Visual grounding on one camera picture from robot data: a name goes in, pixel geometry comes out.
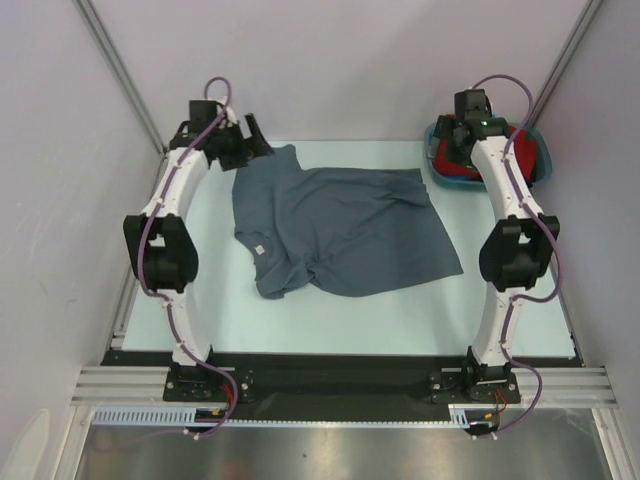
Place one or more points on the red t shirt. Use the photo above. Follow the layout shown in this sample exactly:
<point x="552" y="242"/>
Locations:
<point x="526" y="155"/>

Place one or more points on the slotted grey cable duct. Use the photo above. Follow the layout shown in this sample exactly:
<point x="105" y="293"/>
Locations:
<point x="193" y="417"/>

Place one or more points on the left aluminium corner post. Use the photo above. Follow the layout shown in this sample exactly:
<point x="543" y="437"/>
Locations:
<point x="106" y="46"/>

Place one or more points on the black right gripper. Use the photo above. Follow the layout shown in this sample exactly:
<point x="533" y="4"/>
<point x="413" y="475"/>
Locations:
<point x="446" y="128"/>

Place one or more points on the aluminium corner post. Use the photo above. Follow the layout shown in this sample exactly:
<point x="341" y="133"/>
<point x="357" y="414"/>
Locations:
<point x="106" y="46"/>
<point x="570" y="48"/>

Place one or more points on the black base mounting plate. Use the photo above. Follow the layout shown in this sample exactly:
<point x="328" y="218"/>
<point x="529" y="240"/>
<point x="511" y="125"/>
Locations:
<point x="332" y="388"/>

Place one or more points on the aluminium front frame rail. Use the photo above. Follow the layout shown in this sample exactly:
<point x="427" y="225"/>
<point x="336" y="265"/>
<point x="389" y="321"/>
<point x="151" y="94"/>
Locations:
<point x="562" y="387"/>

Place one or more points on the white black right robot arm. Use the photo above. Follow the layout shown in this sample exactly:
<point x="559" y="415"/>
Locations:
<point x="513" y="258"/>

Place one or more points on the blue plastic basket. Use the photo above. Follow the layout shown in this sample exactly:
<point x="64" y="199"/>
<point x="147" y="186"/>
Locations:
<point x="543" y="166"/>

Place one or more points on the right aluminium corner post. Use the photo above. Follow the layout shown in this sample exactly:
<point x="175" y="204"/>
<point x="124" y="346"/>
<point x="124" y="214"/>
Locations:
<point x="570" y="48"/>

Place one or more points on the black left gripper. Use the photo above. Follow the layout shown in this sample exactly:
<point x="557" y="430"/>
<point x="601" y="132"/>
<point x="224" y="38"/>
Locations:
<point x="256" y="144"/>

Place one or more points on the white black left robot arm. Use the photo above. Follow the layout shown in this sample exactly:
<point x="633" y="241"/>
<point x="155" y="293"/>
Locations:
<point x="163" y="256"/>

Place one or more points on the grey blue t shirt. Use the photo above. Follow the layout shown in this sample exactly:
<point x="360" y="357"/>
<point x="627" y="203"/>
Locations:
<point x="350" y="232"/>

